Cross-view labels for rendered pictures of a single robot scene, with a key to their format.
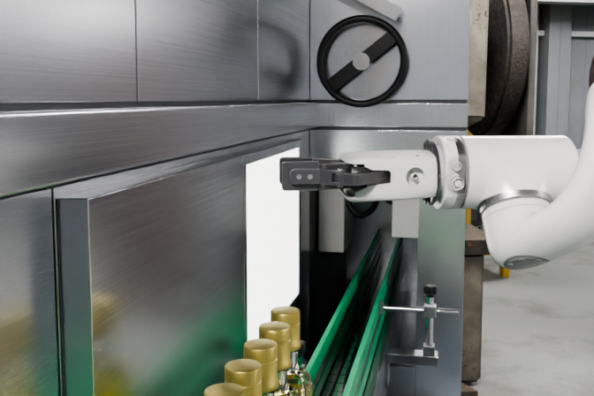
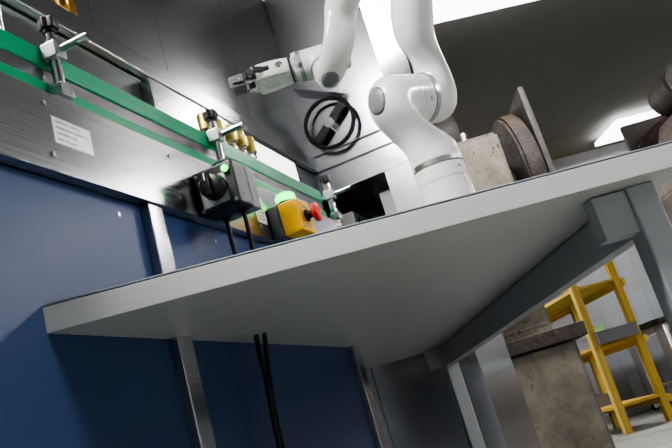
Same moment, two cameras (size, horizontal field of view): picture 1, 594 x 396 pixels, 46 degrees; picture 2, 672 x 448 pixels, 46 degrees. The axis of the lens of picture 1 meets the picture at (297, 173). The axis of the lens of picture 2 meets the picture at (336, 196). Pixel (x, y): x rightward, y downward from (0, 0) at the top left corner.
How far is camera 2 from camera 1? 1.62 m
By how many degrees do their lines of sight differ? 24
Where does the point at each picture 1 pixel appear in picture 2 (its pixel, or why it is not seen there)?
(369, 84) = (340, 135)
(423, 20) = (358, 89)
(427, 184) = (284, 65)
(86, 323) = not seen: hidden behind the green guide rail
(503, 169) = (313, 52)
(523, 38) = (535, 153)
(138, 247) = (174, 109)
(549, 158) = not seen: hidden behind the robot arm
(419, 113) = (373, 140)
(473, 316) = (587, 398)
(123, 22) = (156, 46)
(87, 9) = (140, 35)
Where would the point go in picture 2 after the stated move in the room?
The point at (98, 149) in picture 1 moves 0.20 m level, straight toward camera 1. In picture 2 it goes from (151, 69) to (140, 28)
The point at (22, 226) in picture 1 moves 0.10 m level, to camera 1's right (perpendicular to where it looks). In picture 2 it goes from (128, 81) to (166, 67)
